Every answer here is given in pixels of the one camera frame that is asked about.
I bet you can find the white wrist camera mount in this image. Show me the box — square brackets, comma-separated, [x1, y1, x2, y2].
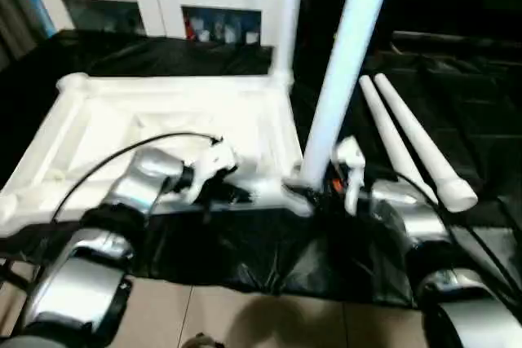
[185, 139, 240, 205]
[332, 135, 366, 217]

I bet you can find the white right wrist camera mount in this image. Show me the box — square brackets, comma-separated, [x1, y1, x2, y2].
[332, 135, 366, 217]

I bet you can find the black glossy mat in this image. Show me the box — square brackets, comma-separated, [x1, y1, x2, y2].
[0, 29, 522, 312]

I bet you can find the grey robot torso front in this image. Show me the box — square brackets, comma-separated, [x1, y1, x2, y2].
[180, 333, 224, 348]

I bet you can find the white plastic table leg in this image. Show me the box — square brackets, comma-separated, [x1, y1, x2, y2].
[373, 73, 480, 214]
[299, 0, 399, 191]
[358, 75, 440, 207]
[271, 0, 305, 81]

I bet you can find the white plastic table top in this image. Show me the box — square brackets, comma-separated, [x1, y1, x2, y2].
[0, 72, 317, 239]

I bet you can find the black folding stand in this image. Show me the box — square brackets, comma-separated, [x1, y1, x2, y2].
[0, 256, 44, 300]

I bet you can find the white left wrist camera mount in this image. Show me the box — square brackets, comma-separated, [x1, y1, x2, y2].
[185, 139, 240, 205]

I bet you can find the grey curtain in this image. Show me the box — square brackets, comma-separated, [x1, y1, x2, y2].
[0, 0, 56, 74]

